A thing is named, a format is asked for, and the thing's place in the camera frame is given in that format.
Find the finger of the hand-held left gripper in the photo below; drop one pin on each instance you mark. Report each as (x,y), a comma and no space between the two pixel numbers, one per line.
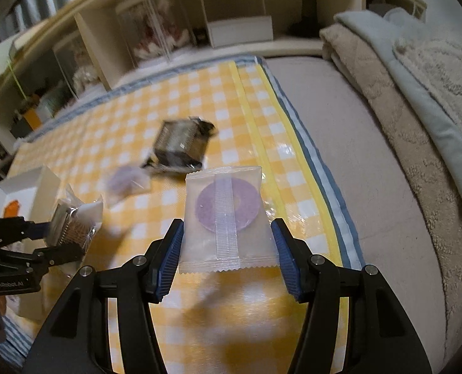
(16,228)
(55,256)

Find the silver cracker packet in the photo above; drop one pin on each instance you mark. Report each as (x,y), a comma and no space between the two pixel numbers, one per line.
(73,226)

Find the yellow checkered mat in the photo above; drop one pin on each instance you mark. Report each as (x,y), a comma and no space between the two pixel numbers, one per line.
(199,97)

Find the dark brown biscuit packet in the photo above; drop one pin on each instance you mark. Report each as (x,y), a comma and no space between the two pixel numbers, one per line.
(182,144)

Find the cream wooden shelf unit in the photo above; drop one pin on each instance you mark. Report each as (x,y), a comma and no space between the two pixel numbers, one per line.
(98,46)

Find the beige blanket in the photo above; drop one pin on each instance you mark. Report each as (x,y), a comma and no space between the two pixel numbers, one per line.
(402,132)

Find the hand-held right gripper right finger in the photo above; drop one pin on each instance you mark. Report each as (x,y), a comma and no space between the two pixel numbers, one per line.
(289,259)

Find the blurred purple snack packet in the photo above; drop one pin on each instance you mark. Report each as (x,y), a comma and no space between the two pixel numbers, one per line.
(125,183)

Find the white cardboard box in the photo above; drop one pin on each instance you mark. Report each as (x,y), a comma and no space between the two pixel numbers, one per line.
(24,191)

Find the orange box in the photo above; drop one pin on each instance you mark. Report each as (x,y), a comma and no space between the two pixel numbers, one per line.
(33,119)

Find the pale doll in clear case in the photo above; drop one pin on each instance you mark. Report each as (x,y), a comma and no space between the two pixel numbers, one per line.
(79,66)

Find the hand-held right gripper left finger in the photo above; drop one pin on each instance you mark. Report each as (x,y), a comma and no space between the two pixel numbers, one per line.
(168,259)

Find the light blue blanket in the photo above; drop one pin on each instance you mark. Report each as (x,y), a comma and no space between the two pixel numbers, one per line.
(375,35)

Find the small white drawer box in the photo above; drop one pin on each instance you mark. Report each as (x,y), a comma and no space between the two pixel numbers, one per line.
(240,31)

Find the white textured blanket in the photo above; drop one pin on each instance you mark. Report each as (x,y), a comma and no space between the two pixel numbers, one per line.
(445,70)

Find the beige mattress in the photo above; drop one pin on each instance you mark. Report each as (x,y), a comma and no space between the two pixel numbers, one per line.
(355,156)

